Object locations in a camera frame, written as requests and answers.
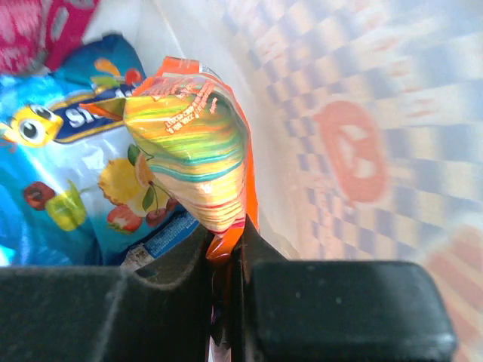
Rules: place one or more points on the blue snack packet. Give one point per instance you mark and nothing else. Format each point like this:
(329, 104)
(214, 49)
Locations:
(74, 189)

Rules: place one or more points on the blue checkered paper bag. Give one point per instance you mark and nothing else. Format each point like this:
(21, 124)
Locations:
(366, 124)

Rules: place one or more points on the small pink snack packet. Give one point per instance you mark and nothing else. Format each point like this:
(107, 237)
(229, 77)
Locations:
(40, 34)

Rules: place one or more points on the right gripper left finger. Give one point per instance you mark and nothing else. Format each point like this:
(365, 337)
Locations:
(161, 312)

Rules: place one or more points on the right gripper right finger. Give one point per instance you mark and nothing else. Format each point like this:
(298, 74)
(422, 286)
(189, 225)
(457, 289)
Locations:
(343, 310)

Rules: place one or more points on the orange candy bag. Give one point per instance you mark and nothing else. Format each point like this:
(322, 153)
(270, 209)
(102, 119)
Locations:
(194, 139)

